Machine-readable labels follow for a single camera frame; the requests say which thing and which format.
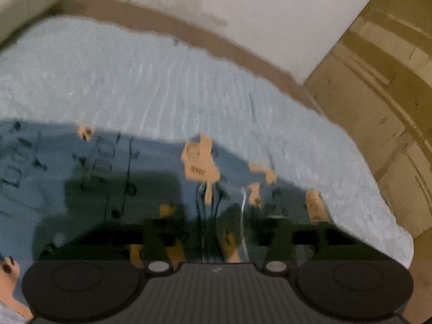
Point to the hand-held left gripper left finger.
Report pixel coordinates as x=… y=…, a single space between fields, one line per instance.
x=165 y=236

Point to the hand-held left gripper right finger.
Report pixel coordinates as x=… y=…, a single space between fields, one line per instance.
x=236 y=229

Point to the blue pants with orange print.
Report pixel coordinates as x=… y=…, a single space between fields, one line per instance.
x=67 y=175

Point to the light blue ribbed blanket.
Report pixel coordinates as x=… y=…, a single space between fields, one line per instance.
x=152 y=84

